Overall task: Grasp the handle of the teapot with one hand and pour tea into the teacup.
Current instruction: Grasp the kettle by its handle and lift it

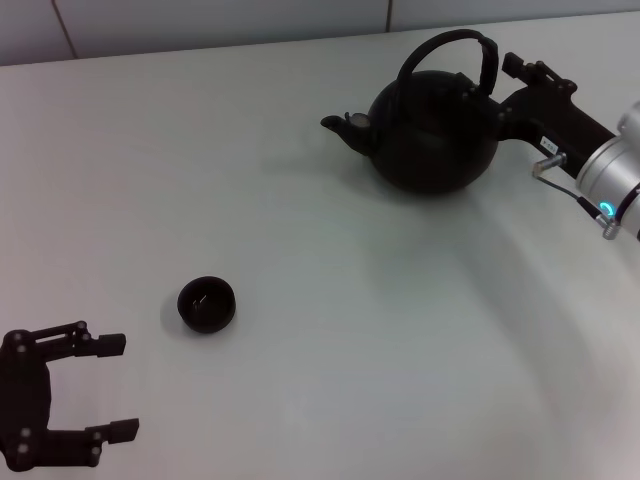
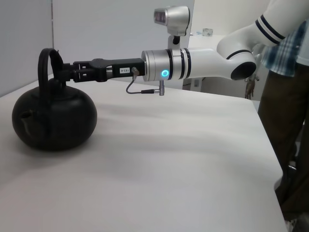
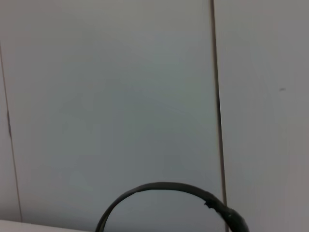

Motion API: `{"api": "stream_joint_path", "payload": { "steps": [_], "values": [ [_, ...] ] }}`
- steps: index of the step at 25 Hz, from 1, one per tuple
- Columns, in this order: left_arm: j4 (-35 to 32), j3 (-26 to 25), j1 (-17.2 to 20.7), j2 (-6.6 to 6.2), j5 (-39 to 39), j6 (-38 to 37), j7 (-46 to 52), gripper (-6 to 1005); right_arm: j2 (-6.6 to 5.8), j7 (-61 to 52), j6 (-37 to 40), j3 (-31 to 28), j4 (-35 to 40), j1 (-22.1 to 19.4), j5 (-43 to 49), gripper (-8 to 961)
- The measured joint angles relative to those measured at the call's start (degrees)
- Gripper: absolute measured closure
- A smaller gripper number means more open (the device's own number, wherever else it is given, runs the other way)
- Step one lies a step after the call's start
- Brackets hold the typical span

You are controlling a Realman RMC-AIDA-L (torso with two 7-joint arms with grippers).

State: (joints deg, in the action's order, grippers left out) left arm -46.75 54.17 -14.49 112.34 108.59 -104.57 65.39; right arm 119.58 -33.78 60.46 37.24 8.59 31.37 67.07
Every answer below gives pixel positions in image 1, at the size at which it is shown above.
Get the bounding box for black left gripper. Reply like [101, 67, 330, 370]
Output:
[0, 321, 141, 474]

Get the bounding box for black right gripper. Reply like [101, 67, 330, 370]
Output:
[460, 51, 619, 177]

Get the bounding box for black round teapot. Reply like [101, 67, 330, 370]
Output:
[319, 28, 501, 197]

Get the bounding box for small dark teacup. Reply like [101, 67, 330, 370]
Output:
[176, 275, 238, 335]

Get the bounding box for right gripper cable with plug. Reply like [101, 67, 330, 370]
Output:
[532, 151, 622, 242]

